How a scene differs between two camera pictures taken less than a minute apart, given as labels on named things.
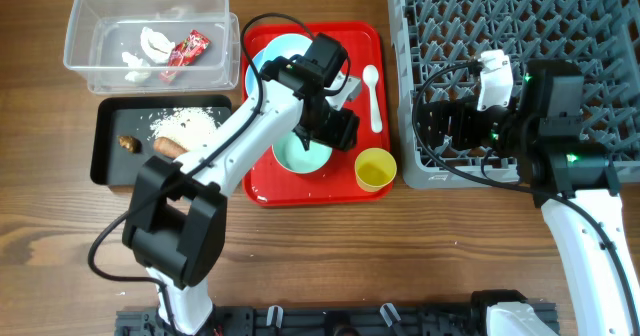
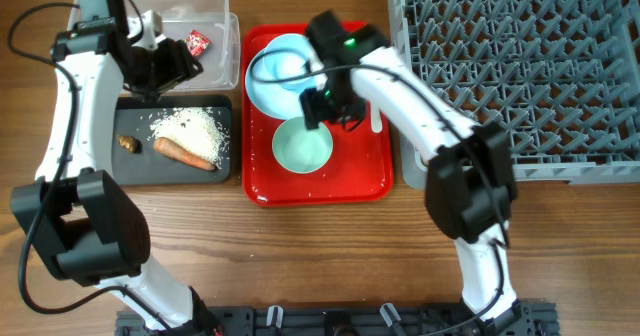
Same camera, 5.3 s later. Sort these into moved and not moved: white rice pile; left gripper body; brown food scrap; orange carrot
Moved: left gripper body
Not moved: orange carrot; white rice pile; brown food scrap
